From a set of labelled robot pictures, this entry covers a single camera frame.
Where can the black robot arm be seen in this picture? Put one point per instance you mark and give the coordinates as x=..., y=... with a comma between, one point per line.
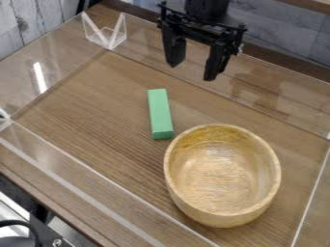
x=206, y=24

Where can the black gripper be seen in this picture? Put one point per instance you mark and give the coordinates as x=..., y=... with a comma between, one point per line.
x=204, y=23

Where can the clear acrylic enclosure walls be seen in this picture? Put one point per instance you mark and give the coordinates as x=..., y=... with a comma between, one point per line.
x=77, y=144

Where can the green rectangular block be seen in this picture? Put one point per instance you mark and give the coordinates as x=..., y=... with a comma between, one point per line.
x=160, y=114

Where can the black table clamp bracket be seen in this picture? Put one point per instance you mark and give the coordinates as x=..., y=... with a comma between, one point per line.
x=50, y=238

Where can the oval wooden bowl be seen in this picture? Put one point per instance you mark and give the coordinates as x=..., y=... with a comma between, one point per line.
x=222, y=174

